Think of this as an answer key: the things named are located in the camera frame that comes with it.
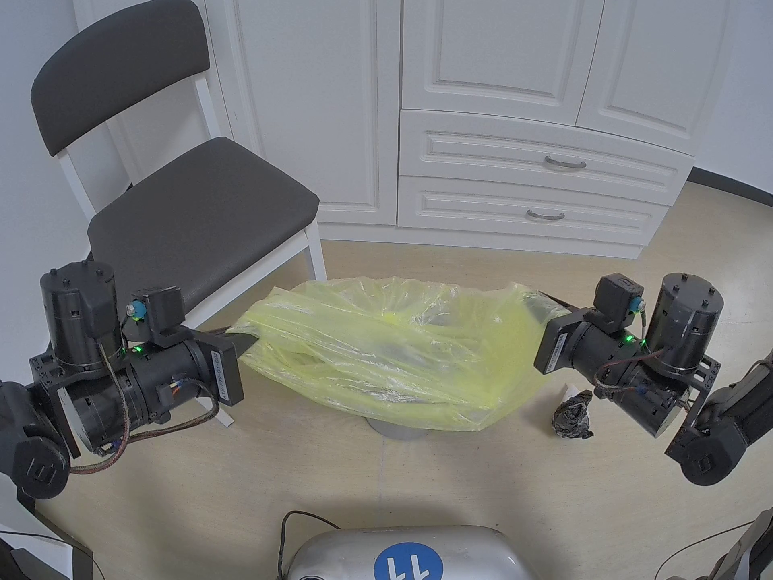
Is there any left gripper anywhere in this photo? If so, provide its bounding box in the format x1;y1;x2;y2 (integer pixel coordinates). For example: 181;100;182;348
126;330;263;426

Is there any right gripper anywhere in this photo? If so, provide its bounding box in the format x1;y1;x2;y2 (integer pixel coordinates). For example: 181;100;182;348
528;290;642;380

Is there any black plastic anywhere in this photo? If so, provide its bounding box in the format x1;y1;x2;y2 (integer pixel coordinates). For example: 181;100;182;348
550;384;595;441

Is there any yellow plastic bag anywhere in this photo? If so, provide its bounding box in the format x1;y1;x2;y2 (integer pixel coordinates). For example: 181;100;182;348
226;275;571;433

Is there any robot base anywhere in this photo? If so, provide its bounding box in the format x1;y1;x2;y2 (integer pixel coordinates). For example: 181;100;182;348
284;525;535;580

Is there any white trash bin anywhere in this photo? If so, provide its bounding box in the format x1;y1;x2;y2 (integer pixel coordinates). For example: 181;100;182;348
367;414;434;441

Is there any grey and white chair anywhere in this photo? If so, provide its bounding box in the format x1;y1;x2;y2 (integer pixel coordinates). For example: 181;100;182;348
30;0;330;430

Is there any white wardrobe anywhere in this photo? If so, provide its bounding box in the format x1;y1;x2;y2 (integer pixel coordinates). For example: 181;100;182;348
69;0;740;259

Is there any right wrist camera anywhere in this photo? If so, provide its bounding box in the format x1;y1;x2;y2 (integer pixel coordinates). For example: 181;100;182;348
592;273;644;334

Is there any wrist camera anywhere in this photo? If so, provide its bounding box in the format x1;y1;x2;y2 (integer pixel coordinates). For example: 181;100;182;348
592;273;644;334
124;286;185;347

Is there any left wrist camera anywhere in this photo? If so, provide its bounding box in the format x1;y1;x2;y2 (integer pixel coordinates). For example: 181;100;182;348
124;286;185;347

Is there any black cable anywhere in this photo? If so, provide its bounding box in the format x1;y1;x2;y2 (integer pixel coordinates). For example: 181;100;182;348
277;510;342;575
657;520;759;580

